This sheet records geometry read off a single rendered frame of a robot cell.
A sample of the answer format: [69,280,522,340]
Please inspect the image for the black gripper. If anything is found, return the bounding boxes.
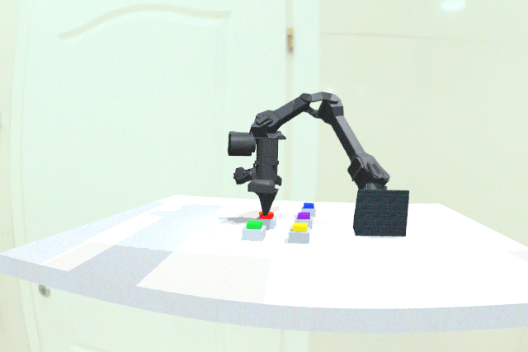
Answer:
[247,157,282,216]

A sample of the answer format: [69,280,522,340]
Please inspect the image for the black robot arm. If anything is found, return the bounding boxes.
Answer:
[227,92,390,190]

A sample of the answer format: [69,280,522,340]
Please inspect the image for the blue button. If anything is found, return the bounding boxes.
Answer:
[300,203,317,217]

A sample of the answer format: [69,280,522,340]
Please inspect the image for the green button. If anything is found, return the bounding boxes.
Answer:
[243,221,266,241]

